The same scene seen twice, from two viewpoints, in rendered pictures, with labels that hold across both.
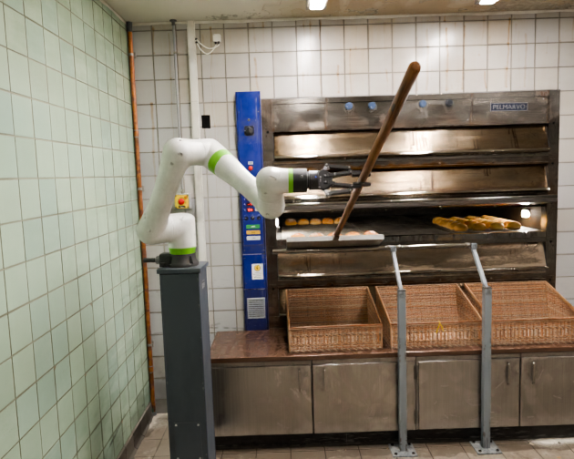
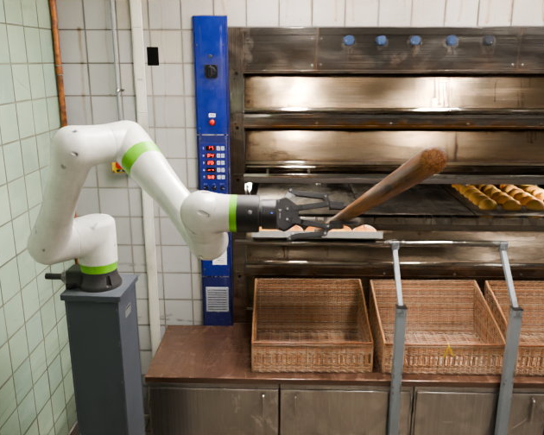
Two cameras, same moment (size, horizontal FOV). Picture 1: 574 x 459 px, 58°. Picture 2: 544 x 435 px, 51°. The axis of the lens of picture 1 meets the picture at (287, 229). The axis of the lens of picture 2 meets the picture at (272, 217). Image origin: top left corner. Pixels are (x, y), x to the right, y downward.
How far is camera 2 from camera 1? 73 cm
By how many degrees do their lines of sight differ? 10
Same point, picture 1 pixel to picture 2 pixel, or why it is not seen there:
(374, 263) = (371, 250)
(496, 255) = (530, 246)
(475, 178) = (514, 145)
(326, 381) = (297, 409)
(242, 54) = not seen: outside the picture
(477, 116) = (527, 59)
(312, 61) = not seen: outside the picture
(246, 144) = (206, 90)
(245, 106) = (205, 36)
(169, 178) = (63, 185)
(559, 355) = not seen: outside the picture
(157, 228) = (53, 246)
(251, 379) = (202, 402)
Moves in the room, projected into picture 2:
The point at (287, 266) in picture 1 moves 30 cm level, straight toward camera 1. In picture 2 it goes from (258, 249) to (255, 270)
